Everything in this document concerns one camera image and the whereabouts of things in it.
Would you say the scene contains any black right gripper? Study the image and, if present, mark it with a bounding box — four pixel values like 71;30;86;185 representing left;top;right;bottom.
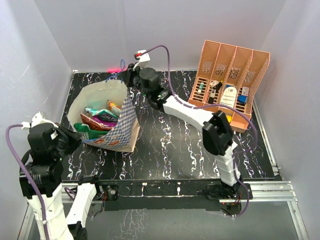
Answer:
122;62;152;99

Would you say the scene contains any green snack bag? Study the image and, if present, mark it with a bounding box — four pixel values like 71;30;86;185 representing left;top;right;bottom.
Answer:
73;122;108;140

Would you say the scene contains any red Doritos chip bag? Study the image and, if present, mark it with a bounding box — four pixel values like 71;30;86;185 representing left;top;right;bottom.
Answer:
80;113;117;131

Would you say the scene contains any blue checkered paper bag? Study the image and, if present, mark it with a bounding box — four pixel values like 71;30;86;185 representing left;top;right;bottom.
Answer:
67;73;140;153

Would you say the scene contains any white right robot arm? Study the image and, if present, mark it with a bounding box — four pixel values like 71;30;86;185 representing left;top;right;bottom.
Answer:
121;63;250;202

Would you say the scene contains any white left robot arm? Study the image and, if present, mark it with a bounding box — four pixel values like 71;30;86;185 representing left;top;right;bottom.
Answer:
19;122;104;240

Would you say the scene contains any teal Fox's candy bag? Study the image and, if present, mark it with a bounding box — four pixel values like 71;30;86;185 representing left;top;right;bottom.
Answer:
84;100;111;116

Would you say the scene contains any pink tape strip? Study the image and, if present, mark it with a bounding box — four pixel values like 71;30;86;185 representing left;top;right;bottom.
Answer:
107;67;122;73

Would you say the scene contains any orange candy packet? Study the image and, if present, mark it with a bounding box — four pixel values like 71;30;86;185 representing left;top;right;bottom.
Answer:
107;100;122;117

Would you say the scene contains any purple snack packet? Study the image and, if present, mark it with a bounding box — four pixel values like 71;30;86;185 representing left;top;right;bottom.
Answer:
92;112;118;124

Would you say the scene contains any white green tube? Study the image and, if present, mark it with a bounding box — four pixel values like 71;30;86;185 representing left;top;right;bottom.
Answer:
197;82;204;94

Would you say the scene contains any black clip tool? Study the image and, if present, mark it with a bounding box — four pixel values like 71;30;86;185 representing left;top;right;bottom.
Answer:
208;80;223;104

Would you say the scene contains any pink desk organizer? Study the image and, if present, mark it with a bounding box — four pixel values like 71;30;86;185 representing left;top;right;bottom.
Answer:
188;40;270;133

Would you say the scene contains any white labelled card pack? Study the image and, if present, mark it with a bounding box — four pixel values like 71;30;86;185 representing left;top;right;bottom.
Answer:
220;86;238;108

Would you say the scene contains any yellow sticky note block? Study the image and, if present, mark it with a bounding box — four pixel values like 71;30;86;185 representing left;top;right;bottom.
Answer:
225;114;233;124

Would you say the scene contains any blue small box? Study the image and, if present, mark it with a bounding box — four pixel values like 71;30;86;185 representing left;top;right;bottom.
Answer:
237;95;248;105

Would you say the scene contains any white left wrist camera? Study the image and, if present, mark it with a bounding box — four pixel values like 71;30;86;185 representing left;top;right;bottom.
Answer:
21;112;58;130

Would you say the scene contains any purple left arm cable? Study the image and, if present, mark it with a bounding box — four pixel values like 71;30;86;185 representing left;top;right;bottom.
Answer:
5;123;51;240

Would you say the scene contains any aluminium base frame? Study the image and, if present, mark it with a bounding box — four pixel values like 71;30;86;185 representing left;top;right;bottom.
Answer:
17;69;310;240

